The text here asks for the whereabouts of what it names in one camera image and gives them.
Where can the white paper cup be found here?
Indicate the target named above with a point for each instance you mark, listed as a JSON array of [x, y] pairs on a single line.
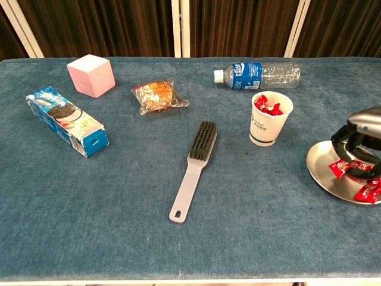
[[268, 128]]

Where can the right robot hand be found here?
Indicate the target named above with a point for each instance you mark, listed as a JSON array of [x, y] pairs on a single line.
[[367, 119]]

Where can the dark brown curtain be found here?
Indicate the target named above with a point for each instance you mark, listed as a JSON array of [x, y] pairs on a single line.
[[104, 26], [342, 26], [9, 41], [238, 26]]

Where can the white frame post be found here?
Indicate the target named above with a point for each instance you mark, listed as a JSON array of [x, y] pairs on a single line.
[[186, 29], [176, 29], [23, 32], [297, 29]]

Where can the red candy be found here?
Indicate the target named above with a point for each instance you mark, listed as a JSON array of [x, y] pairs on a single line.
[[338, 168], [265, 111], [260, 102], [360, 165], [367, 193], [275, 109], [376, 181]]

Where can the silver metal plate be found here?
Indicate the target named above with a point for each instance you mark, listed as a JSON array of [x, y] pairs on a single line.
[[321, 158]]

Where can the blue table cloth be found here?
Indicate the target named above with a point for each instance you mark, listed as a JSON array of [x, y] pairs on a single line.
[[119, 193]]

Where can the blue Oreo cookie box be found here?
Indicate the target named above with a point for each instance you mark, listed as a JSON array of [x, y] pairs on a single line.
[[65, 119]]

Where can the pink foam cube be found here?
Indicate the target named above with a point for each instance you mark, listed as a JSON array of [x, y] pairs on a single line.
[[89, 77]]

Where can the bread in clear wrapper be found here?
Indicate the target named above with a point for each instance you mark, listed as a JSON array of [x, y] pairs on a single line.
[[157, 95]]

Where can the grey brush black bristles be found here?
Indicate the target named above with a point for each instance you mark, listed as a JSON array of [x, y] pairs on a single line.
[[192, 178]]

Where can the clear bottle blue label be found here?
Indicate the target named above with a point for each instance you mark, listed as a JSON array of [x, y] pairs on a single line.
[[247, 76]]

